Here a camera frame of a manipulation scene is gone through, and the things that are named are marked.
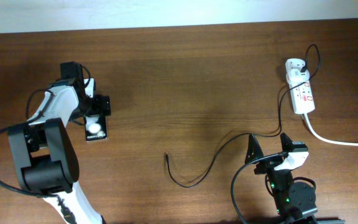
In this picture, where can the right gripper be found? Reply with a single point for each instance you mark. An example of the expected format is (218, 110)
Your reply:
(258, 150)

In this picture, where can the black Samsung Galaxy smartphone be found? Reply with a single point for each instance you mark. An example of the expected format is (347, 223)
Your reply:
(95, 128)

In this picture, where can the white power strip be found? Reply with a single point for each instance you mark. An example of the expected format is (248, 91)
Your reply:
(301, 94)

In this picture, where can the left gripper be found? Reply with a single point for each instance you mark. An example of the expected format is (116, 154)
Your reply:
(99, 109)

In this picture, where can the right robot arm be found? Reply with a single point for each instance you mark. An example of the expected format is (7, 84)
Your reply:
(294, 197)

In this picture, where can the white USB wall charger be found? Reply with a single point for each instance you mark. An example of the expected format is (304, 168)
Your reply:
(295, 76)

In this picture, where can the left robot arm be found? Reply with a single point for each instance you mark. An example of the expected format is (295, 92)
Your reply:
(44, 158)

